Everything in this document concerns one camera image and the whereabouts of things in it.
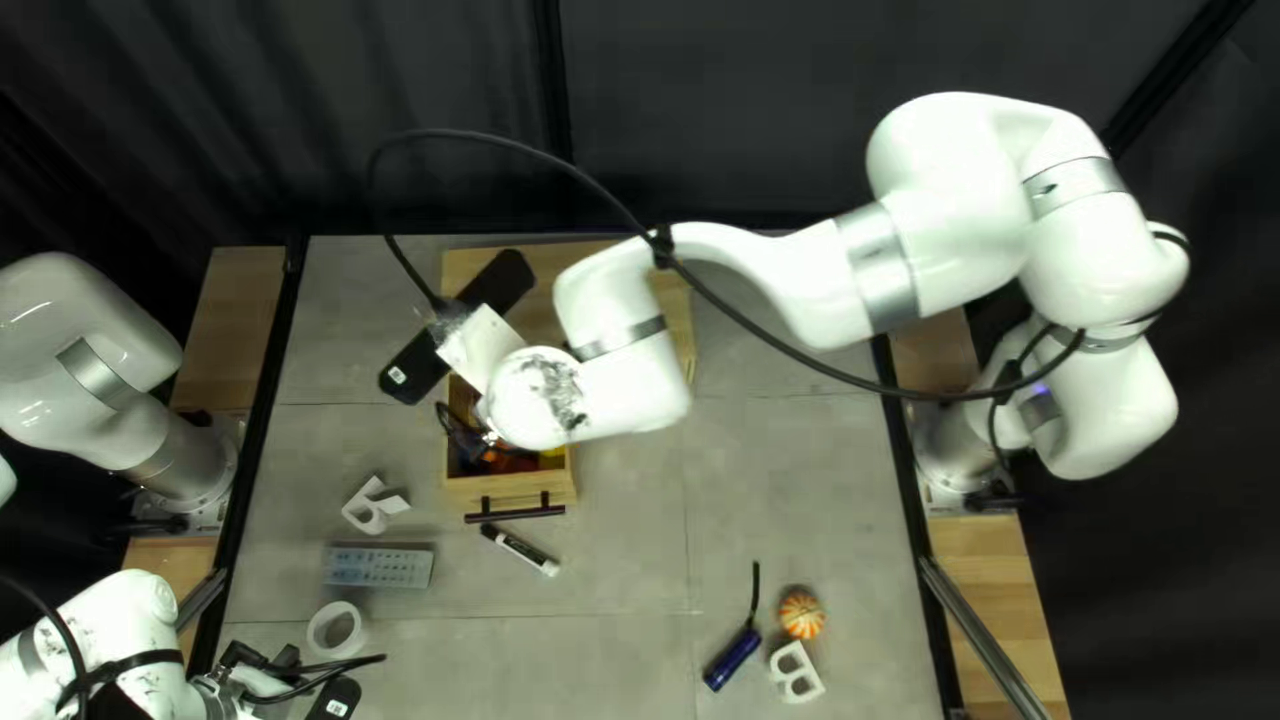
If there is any blue flashlight with black strap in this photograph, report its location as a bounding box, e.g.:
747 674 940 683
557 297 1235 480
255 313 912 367
703 562 766 693

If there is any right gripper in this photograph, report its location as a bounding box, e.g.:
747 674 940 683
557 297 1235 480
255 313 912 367
436 346 593 463

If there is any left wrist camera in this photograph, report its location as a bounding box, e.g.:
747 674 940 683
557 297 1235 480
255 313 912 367
305 677 363 720

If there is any silver remote control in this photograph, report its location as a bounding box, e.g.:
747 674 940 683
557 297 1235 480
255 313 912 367
322 543 436 589

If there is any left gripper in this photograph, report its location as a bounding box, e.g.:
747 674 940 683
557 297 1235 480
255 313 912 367
188 640 301 720

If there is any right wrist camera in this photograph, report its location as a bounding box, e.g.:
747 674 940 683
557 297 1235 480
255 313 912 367
380 250 536 406

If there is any white letter block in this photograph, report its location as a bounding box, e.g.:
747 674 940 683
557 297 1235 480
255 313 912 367
340 475 411 536
768 640 827 704

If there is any roll of white tape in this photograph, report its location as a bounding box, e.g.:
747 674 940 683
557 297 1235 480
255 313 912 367
305 600 363 661

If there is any black and white marker pen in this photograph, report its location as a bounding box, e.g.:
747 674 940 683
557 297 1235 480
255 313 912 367
480 523 561 578

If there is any orange striped toy pumpkin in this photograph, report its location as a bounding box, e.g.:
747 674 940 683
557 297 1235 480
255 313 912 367
778 588 827 641

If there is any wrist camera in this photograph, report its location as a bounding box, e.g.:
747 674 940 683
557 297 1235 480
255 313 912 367
380 250 536 406
305 677 363 720

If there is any black cable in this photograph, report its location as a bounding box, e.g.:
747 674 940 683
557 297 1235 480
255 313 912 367
362 128 1191 481
0 575 389 720

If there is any wooden chest of drawers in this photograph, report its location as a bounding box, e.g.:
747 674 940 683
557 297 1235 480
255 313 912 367
440 240 696 526

